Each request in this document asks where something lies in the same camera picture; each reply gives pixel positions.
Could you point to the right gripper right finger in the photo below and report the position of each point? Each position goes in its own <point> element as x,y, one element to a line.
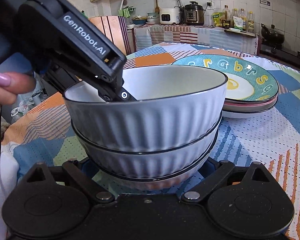
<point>241,201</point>

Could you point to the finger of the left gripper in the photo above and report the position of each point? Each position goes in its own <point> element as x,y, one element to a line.
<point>122,93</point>

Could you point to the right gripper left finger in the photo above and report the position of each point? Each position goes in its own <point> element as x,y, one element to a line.
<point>52,201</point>

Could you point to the white ribbed bowl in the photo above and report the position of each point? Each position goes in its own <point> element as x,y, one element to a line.
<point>173,106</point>
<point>120,184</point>
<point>148,165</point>

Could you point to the white black-rimmed plate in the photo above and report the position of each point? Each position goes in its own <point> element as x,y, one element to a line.
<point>237,112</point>

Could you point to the pink bunny carrot plate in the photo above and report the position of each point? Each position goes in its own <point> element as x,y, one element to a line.
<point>250,103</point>

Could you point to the teal fried egg plate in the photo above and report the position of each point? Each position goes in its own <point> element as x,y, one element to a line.
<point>247,81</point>

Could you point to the left hand pink nails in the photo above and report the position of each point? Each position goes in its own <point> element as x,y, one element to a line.
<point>12,84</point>

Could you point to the colourful patchwork tablecloth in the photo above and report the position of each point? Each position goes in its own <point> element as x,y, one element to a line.
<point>272,138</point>

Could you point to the white rice cooker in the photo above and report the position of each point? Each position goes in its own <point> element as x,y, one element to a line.
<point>170,16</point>

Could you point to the black pressure cooker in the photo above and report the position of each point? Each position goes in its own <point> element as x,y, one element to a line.
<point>194,13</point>

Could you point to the black wok on stove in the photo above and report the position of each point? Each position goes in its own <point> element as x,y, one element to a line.
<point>272,35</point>

